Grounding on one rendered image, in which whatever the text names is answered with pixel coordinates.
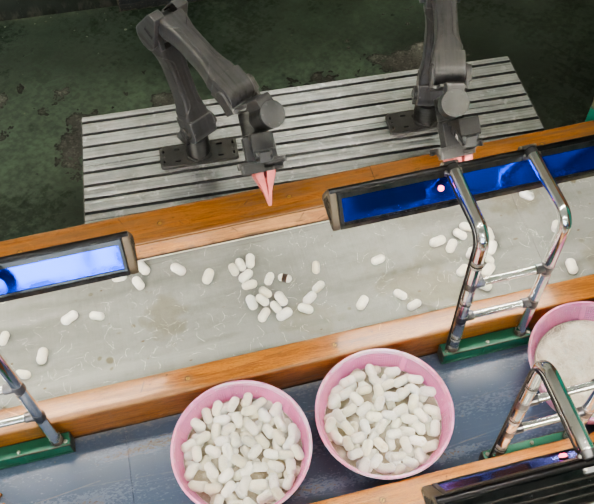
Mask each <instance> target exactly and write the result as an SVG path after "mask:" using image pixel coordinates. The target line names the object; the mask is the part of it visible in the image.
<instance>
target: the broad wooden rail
mask: <svg viewBox="0 0 594 504"><path fill-rule="evenodd" d="M593 134H594V120H591V121H587V122H582V123H577V124H572V125H567V126H562V127H557V128H552V129H547V130H543V131H538V132H533V133H528V134H523V135H518V136H513V137H508V138H503V139H499V140H494V141H489V142H484V143H483V146H477V147H476V149H475V151H476V153H473V159H477V158H482V157H487V156H491V155H496V154H501V153H506V152H511V151H516V150H518V147H519V146H524V145H529V144H534V143H536V144H537V145H536V146H540V145H545V144H550V143H554V142H559V141H564V140H569V139H574V138H579V137H583V136H588V135H593ZM441 162H443V160H439V159H438V157H437V155H434V156H430V154H425V155H420V156H415V157H411V158H406V159H401V160H396V161H391V162H386V163H381V164H376V165H371V166H367V167H362V168H357V169H352V170H347V171H342V172H337V173H332V174H328V175H323V176H318V177H313V178H308V179H303V180H298V181H293V182H288V183H284V184H279V185H274V186H273V189H272V205H271V206H268V204H267V201H266V199H265V197H264V194H263V192H262V191H261V189H260V188H259V189H254V190H249V191H244V192H240V193H235V194H230V195H225V196H220V197H215V198H212V199H208V200H201V201H196V202H191V203H186V204H181V205H176V206H171V207H166V208H161V209H156V210H152V211H147V212H142V213H137V214H132V215H127V216H122V217H117V218H112V219H108V220H103V221H98V222H93V223H88V224H83V225H78V226H73V227H68V228H63V229H59V230H54V231H49V232H44V233H39V234H34V235H29V236H24V237H19V238H14V239H10V240H5V241H0V257H3V256H7V255H12V254H17V253H22V252H27V251H31V250H36V249H41V248H46V247H51V246H56V245H61V244H65V243H70V242H75V241H80V240H85V239H90V238H95V237H99V236H104V235H109V234H114V233H119V232H121V231H126V230H127V231H129V232H130V233H131V234H132V235H133V238H134V243H135V249H136V255H137V261H138V260H142V259H147V258H152V257H157V256H161V255H166V254H171V253H176V252H180V251H185V250H190V249H194V248H199V247H204V246H209V245H213V244H218V243H223V242H228V241H232V240H237V239H242V238H247V237H251V236H256V235H261V234H265V233H270V232H275V231H280V230H284V229H289V228H294V227H299V226H303V225H308V224H313V223H317V222H322V221H327V220H329V219H328V216H327V213H326V210H325V207H324V204H323V201H322V194H323V193H324V192H325V191H326V190H327V189H330V188H337V187H341V186H346V185H351V184H356V183H361V182H366V181H370V180H375V179H380V178H385V177H390V176H394V175H399V174H404V173H409V172H414V171H419V170H424V169H429V168H433V167H438V166H440V163H441Z"/></svg>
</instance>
